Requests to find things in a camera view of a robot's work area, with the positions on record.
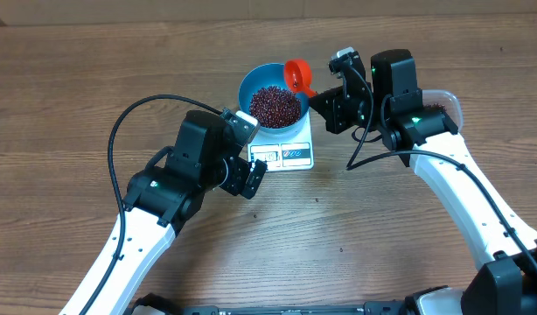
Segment orange measuring scoop blue handle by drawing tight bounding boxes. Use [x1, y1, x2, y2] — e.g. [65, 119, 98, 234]
[283, 59, 317, 97]

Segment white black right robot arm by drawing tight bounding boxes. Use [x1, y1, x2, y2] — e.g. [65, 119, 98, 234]
[309, 48, 537, 314]

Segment white digital kitchen scale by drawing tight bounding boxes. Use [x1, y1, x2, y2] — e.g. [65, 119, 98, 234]
[248, 112, 315, 172]

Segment red beans in bowl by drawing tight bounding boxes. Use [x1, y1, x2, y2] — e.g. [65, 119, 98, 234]
[249, 86, 302, 129]

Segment red adzuki beans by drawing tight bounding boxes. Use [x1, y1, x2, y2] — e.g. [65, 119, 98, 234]
[424, 103, 445, 112]

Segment clear plastic food container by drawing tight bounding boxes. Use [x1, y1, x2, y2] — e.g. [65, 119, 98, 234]
[422, 89, 464, 130]

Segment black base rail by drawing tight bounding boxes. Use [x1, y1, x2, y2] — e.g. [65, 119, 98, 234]
[128, 286, 466, 315]

